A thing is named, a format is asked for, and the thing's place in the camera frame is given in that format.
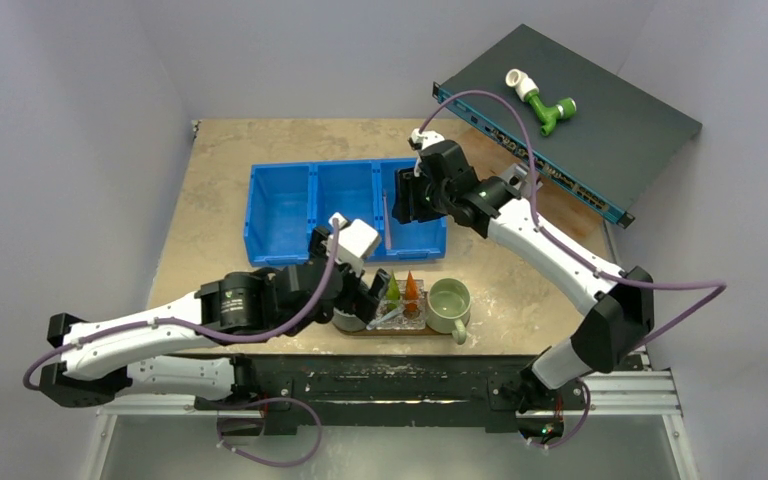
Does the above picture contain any grey ceramic mug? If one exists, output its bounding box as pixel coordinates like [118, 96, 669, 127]
[331, 310, 367, 333]

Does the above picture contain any brown oval wooden tray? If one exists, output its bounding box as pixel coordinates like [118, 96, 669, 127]
[336, 327, 443, 337]

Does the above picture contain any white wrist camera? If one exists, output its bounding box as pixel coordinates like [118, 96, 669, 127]
[326, 212, 382, 277]
[408, 128, 445, 152]

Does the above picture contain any blue plastic bin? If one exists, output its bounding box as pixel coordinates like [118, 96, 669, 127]
[243, 158, 447, 266]

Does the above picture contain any green white pipe fitting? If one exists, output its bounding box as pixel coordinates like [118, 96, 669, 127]
[505, 68, 577, 137]

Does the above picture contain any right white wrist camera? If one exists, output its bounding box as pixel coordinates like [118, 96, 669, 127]
[408, 128, 445, 152]

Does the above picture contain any small metal bracket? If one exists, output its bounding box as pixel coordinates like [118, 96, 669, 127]
[499, 163, 545, 198]

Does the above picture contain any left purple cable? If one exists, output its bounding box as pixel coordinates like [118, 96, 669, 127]
[22, 215, 342, 392]

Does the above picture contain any dark network switch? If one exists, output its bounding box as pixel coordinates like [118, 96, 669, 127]
[432, 24, 702, 228]

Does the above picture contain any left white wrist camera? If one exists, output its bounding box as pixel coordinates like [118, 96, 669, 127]
[326, 212, 382, 277]

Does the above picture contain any green toothpaste tube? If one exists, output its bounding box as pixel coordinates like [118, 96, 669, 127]
[385, 272, 401, 312]

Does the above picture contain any orange toothpaste tube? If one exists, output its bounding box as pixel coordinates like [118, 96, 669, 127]
[403, 272, 421, 316]

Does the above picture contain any black aluminium base frame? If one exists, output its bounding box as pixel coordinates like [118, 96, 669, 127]
[99, 354, 683, 439]

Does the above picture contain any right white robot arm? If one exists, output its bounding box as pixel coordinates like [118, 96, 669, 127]
[391, 133, 654, 407]

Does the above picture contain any pale green ceramic mug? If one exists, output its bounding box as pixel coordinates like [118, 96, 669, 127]
[426, 278, 472, 345]

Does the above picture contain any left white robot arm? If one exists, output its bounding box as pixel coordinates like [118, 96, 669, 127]
[23, 216, 390, 409]

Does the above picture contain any clear acrylic holder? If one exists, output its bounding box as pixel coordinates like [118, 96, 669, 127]
[377, 280, 427, 330]

